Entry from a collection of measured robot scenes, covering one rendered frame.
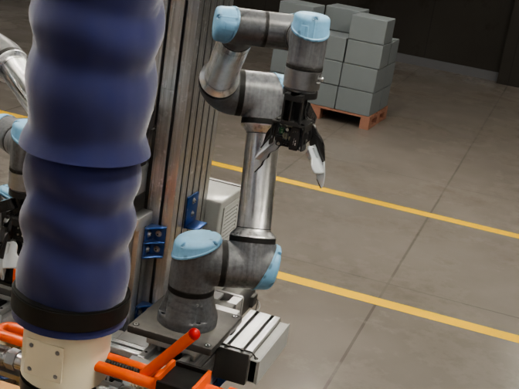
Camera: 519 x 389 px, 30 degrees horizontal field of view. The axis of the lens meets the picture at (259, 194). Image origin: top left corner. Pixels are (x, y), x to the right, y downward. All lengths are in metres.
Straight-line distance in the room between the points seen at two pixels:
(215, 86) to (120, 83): 0.63
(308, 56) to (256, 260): 0.63
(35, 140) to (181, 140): 0.80
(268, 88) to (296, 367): 2.41
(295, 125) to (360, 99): 7.41
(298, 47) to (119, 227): 0.50
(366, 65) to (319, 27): 7.37
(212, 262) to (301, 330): 2.62
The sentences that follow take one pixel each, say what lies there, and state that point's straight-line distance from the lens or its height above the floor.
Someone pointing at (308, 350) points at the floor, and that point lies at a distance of 4.75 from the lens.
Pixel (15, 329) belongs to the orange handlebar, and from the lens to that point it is 2.02.
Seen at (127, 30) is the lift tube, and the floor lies 1.84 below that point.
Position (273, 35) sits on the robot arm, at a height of 1.81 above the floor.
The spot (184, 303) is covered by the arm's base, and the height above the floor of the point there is 1.11.
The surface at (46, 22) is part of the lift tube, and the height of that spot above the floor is 1.83.
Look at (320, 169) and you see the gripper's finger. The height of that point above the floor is 1.56.
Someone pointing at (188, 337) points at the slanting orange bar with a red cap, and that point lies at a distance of 1.81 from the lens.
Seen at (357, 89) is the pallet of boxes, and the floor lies 0.37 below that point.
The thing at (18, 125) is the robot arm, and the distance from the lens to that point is 2.15.
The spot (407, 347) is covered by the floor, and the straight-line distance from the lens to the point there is 4.99.
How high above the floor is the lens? 2.11
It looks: 18 degrees down
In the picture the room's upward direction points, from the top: 9 degrees clockwise
